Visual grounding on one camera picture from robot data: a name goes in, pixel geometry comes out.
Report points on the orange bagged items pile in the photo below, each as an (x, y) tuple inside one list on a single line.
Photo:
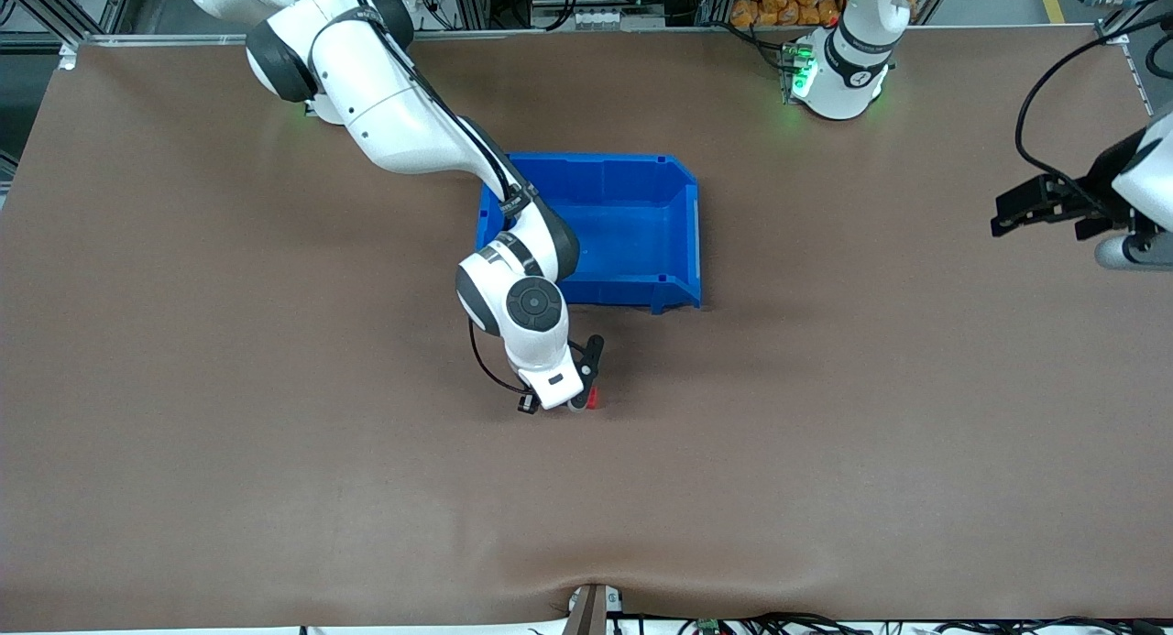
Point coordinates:
[(788, 3)]

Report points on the white power strip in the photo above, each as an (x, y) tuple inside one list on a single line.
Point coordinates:
[(586, 17)]

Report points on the aluminium frame profile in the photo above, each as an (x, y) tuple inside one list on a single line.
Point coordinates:
[(1132, 16), (64, 12)]

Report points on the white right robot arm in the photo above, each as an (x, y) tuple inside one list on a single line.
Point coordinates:
[(394, 113)]

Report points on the small green circuit board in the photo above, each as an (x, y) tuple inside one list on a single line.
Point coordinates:
[(707, 626)]

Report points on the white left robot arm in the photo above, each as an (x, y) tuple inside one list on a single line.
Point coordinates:
[(838, 76)]

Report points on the blue plastic storage bin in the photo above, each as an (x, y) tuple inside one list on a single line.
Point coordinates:
[(632, 241)]

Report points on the brown table cover mat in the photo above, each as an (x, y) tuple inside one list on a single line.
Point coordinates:
[(367, 507)]

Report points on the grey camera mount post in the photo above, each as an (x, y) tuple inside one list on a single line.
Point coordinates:
[(591, 609)]

